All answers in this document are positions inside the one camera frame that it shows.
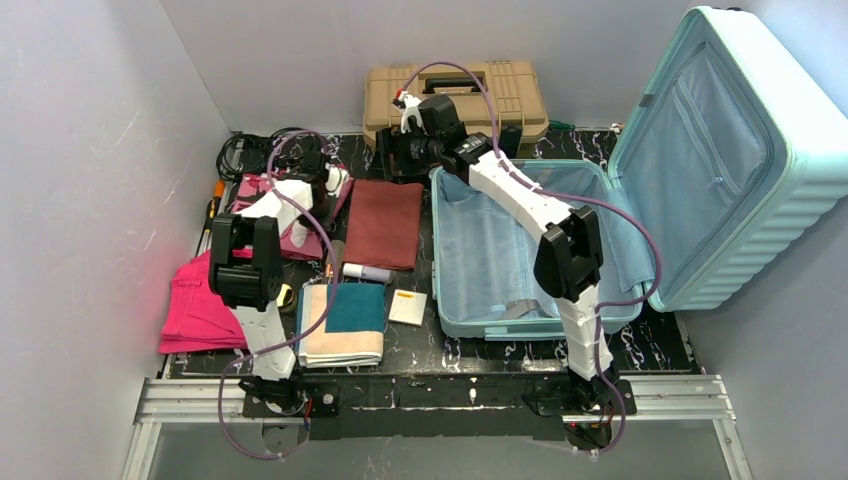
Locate pink camouflage pants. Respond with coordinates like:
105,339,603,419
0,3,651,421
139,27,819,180
231,174,354,260

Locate rust red cloth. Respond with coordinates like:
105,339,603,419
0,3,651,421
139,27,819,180
344,180,423,270

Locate magenta shorts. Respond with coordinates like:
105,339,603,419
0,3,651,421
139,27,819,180
158,251,247,354

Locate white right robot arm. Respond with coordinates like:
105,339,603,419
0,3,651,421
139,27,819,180
375,90,612,382

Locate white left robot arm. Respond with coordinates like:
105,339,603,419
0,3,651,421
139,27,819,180
209,151,343,381

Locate tan plastic toolbox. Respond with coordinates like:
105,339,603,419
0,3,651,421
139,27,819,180
363,61,549,180

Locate clear gold perfume bottle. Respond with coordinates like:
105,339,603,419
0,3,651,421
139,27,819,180
324,240,346,280

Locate white lavender tube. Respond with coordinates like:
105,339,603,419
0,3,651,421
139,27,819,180
342,262,393,284

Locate gold round compact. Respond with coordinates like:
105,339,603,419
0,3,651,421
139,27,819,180
276,284,298,315

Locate white square packet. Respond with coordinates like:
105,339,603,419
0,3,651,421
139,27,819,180
388,289,428,327

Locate teal and beige folded towel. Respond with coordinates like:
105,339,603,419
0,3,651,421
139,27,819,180
296,283,386,369

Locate light blue open suitcase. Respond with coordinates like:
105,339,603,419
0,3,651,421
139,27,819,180
431,7,847,341

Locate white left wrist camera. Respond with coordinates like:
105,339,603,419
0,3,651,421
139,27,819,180
325,165,350,196

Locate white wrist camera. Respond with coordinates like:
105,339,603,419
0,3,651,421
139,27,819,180
392,90,424,134
325,165,350,196

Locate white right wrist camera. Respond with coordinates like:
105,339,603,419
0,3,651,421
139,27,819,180
392,90,424,134

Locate black coiled cable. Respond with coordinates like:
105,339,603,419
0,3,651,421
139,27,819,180
215,127,323,183

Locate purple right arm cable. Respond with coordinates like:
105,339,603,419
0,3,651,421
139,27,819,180
400,61,664,458

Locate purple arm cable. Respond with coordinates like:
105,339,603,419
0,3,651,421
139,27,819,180
217,129,342,462
400,61,664,458

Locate orange handled screwdriver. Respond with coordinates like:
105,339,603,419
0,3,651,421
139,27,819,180
196,180,226,256

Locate green handled screwdriver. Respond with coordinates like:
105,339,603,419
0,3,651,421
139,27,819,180
549,120,576,131

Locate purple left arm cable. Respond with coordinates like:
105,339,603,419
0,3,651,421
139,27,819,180
217,129,342,462

